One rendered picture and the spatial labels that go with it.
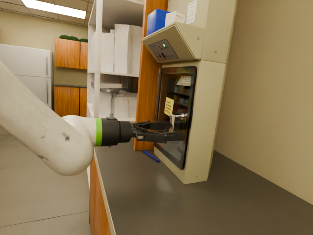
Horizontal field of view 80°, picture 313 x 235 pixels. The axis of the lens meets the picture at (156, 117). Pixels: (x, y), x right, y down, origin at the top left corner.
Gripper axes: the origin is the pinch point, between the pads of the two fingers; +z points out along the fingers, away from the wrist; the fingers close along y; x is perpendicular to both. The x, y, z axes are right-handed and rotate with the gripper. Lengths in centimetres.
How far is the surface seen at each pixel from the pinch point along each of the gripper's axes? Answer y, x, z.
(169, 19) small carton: 5.6, -40.2, -2.6
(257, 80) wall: 6, -23, 49
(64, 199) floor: 135, 115, -43
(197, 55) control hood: -5.3, -27.6, 3.9
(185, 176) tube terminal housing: -5.3, 16.9, 5.7
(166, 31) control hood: 1.2, -34.8, -5.2
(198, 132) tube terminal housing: -5.3, -0.7, 8.7
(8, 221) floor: 116, 115, -87
